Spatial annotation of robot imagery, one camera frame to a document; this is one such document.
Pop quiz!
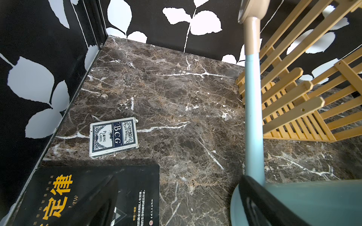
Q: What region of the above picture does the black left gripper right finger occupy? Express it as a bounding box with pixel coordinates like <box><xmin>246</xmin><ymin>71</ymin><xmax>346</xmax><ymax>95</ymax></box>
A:
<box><xmin>239</xmin><ymin>176</ymin><xmax>308</xmax><ymax>226</ymax></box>

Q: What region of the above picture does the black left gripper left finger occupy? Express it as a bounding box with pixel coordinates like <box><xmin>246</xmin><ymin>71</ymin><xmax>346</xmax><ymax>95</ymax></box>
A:
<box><xmin>53</xmin><ymin>175</ymin><xmax>118</xmax><ymax>226</ymax></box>

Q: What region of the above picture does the light blue watering can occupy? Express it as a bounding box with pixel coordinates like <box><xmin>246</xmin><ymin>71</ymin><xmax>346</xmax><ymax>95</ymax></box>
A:
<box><xmin>230</xmin><ymin>1</ymin><xmax>362</xmax><ymax>226</ymax></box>

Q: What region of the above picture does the wooden slatted shelf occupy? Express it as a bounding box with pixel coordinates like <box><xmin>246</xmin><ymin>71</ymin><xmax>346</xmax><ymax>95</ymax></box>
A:
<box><xmin>259</xmin><ymin>1</ymin><xmax>362</xmax><ymax>143</ymax></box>

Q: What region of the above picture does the black book yellow lettering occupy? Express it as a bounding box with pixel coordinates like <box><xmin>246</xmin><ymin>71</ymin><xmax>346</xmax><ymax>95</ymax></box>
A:
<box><xmin>13</xmin><ymin>165</ymin><xmax>160</xmax><ymax>226</ymax></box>

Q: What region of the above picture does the blue playing card box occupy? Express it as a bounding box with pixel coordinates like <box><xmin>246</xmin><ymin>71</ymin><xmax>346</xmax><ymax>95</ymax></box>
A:
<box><xmin>89</xmin><ymin>117</ymin><xmax>139</xmax><ymax>158</ymax></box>

